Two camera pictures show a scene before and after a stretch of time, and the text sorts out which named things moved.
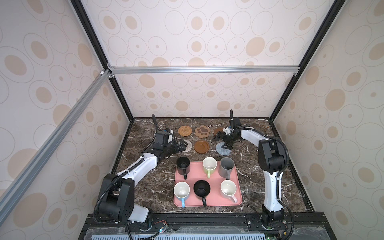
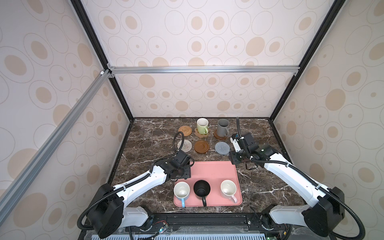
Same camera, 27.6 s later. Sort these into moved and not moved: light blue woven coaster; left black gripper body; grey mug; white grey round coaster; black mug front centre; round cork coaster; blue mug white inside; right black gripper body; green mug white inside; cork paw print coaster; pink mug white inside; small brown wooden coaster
Moved: left black gripper body; green mug white inside; grey mug; right black gripper body
Not moved: light blue woven coaster; pink mug white inside; round cork coaster; cork paw print coaster; blue mug white inside; black mug front centre; white grey round coaster; small brown wooden coaster
